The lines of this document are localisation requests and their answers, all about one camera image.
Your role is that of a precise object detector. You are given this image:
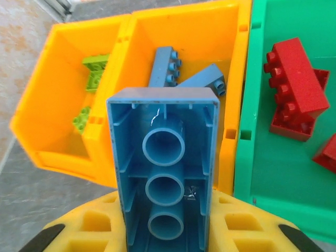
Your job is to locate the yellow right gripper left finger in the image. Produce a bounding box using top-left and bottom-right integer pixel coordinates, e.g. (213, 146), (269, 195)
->
(18, 190), (127, 252)

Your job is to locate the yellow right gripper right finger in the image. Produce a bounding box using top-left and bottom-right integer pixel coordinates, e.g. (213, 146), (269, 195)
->
(209, 188), (324, 252)

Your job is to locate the lime green lego brick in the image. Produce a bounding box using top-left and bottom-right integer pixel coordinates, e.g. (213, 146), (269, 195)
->
(81, 53), (111, 71)
(72, 106), (92, 135)
(85, 68), (106, 93)

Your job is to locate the blue lego brick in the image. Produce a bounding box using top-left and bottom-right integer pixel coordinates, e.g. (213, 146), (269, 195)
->
(176, 63), (227, 98)
(106, 87), (221, 252)
(149, 46), (183, 88)

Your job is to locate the green plastic bin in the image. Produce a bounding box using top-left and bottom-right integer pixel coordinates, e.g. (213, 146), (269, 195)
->
(232, 0), (336, 245)

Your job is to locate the orange bin with green bricks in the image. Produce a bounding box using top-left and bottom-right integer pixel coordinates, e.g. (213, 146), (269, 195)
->
(9, 20), (124, 187)

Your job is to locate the orange bin with blue bricks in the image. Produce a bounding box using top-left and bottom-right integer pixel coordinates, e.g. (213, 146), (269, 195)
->
(86, 0), (253, 197)

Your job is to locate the aluminium frame post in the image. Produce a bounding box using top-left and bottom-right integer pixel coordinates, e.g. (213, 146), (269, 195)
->
(50, 0), (80, 16)

